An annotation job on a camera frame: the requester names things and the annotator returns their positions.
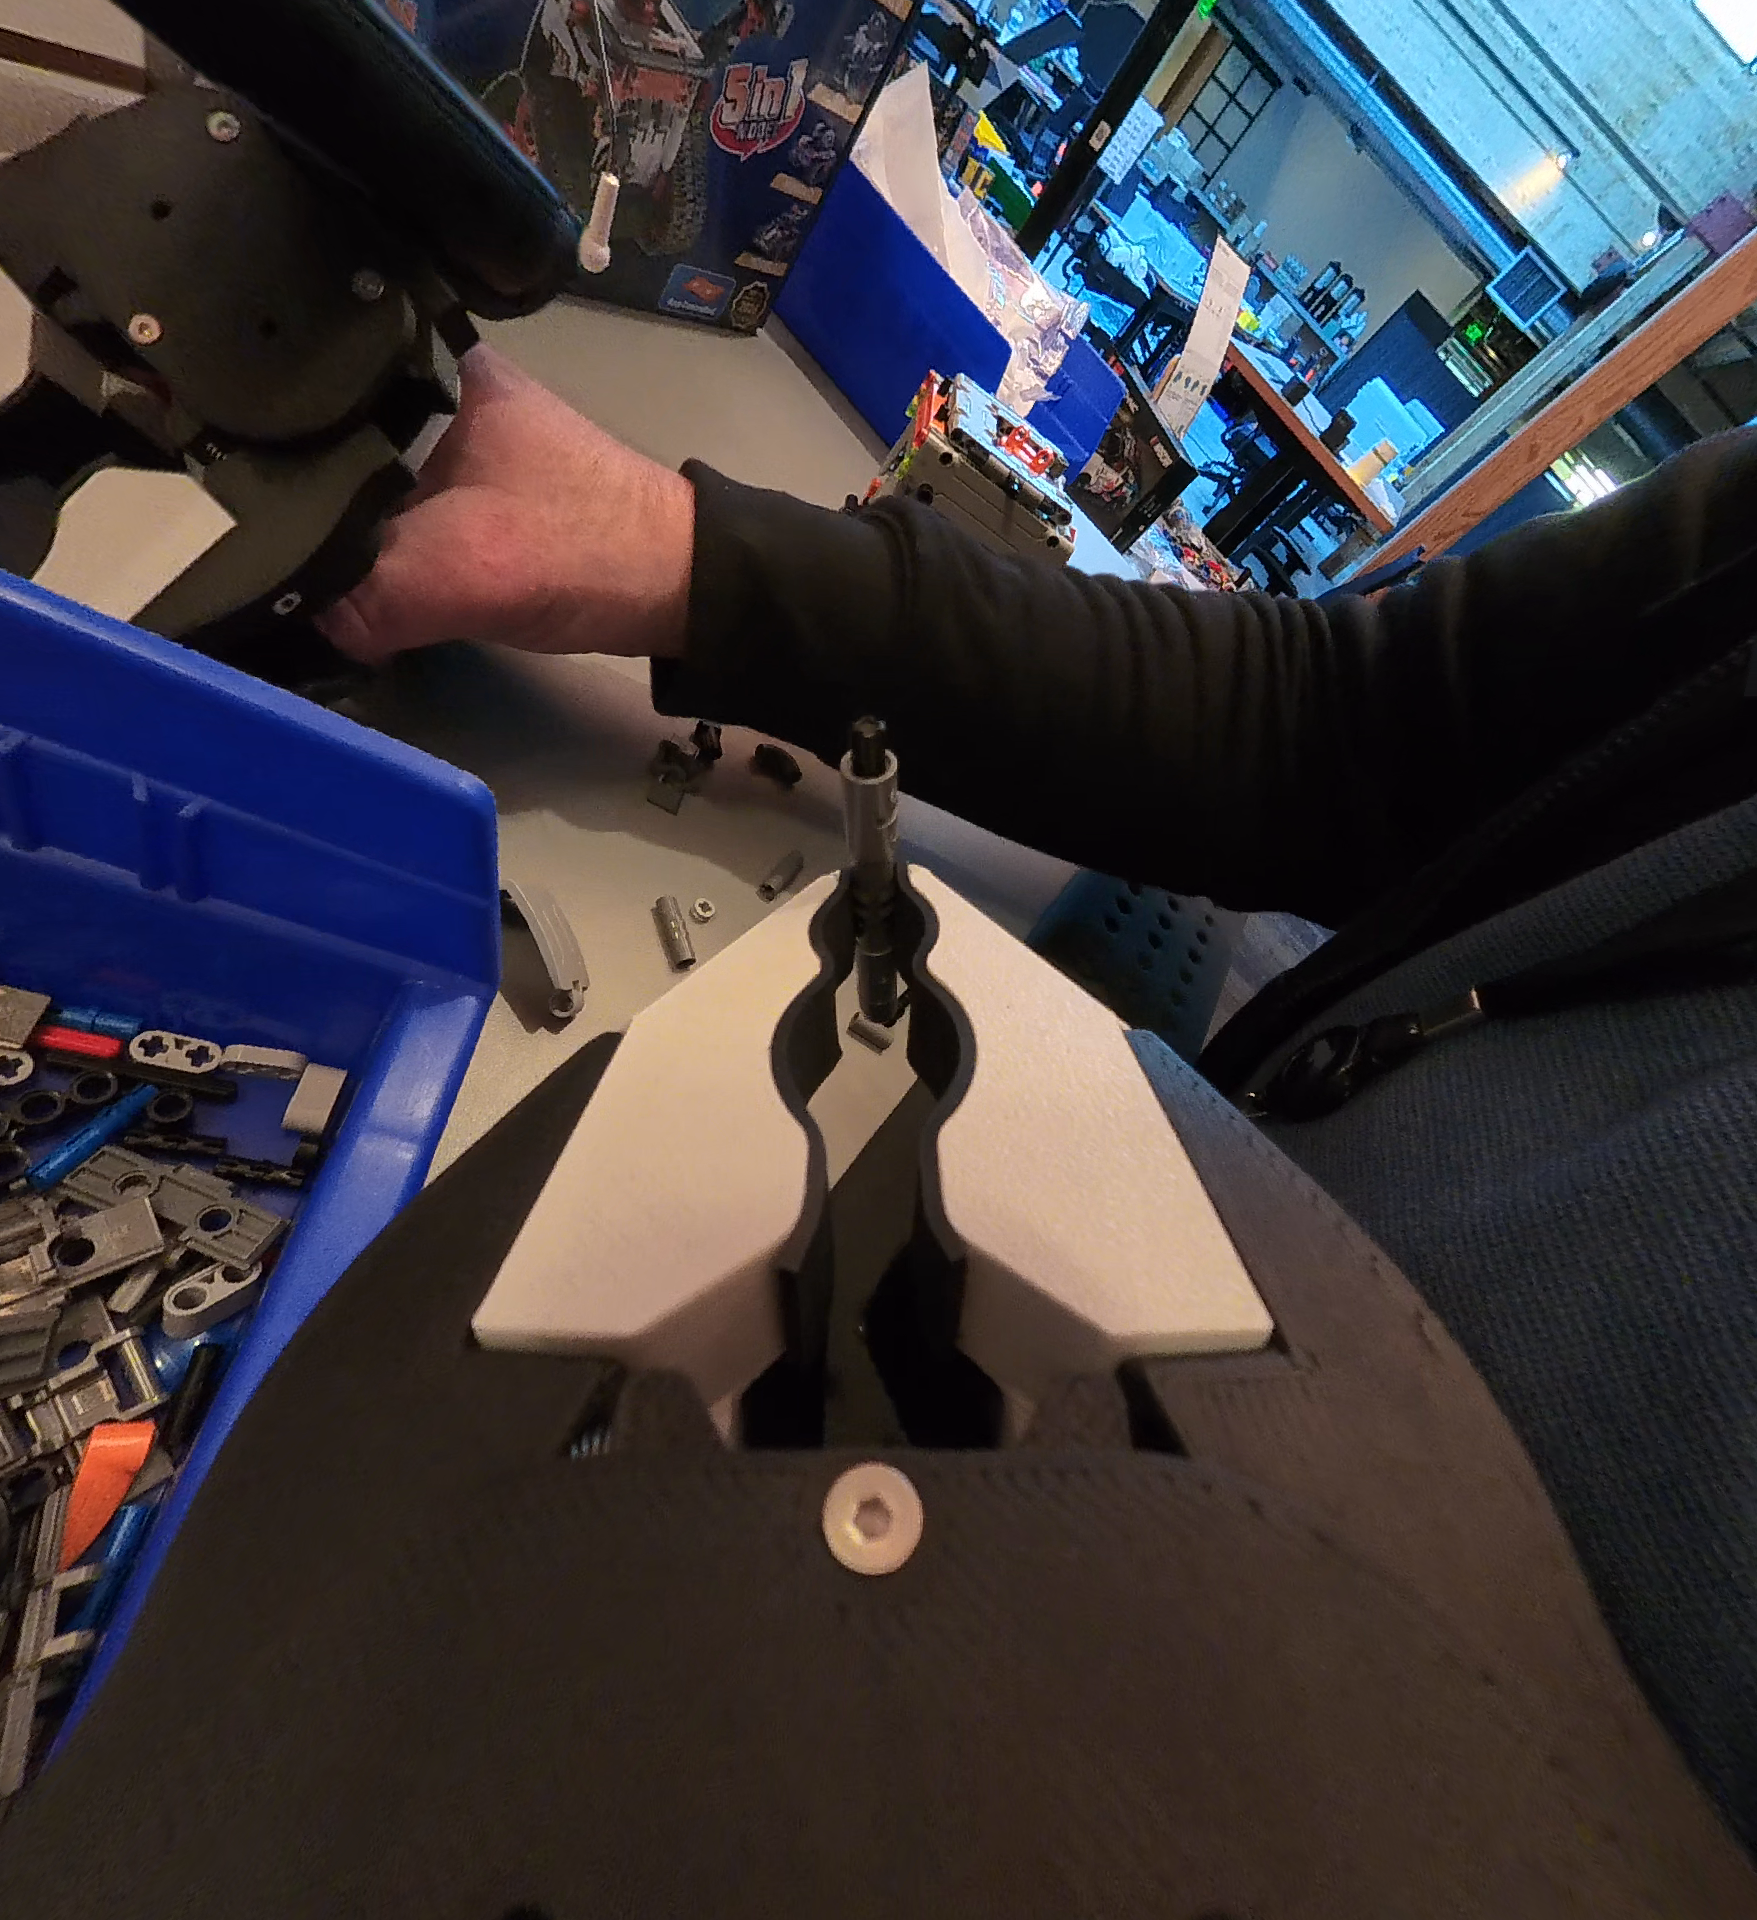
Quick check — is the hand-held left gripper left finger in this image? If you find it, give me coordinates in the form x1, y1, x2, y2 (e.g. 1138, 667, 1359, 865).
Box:
475, 879, 855, 1448

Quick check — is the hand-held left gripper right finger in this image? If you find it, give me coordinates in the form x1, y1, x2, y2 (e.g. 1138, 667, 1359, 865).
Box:
886, 879, 1278, 1448

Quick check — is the cluster of small grey connectors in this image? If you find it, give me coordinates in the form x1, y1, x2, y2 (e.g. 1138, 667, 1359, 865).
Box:
654, 737, 816, 968

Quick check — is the blue plastic bin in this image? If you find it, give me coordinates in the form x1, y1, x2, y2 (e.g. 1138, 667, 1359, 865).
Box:
0, 535, 499, 1801

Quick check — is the dark grey axle pin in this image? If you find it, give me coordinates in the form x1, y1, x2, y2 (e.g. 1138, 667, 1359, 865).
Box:
833, 717, 916, 1052

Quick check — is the pile of toy building pieces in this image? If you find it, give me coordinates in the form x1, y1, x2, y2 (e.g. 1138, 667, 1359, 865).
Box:
0, 947, 356, 1878

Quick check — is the person's right forearm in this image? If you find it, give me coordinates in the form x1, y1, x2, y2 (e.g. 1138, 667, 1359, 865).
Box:
654, 391, 1757, 917

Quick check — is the person's right hand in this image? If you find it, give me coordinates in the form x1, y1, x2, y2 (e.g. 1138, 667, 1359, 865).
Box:
308, 348, 706, 667

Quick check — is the black perforated pad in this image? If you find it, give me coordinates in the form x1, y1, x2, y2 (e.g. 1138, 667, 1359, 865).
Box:
1028, 872, 1246, 1058

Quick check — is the dark grey connector plate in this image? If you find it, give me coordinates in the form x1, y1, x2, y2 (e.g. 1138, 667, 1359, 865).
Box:
645, 720, 731, 820

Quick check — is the blue robot kit box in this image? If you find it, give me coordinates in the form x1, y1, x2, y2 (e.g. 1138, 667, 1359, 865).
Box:
413, 0, 926, 333

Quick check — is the blue storage bin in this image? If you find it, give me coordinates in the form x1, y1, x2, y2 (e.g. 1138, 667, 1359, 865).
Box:
774, 151, 1125, 469

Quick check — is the grey white toy robot model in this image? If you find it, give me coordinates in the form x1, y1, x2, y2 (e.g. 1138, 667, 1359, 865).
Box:
873, 376, 1078, 560

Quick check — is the wooden background desk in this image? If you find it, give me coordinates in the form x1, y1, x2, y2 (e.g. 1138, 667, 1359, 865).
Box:
1224, 181, 1757, 587

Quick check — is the window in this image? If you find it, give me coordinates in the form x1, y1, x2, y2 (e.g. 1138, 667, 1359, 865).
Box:
1238, 0, 1757, 302

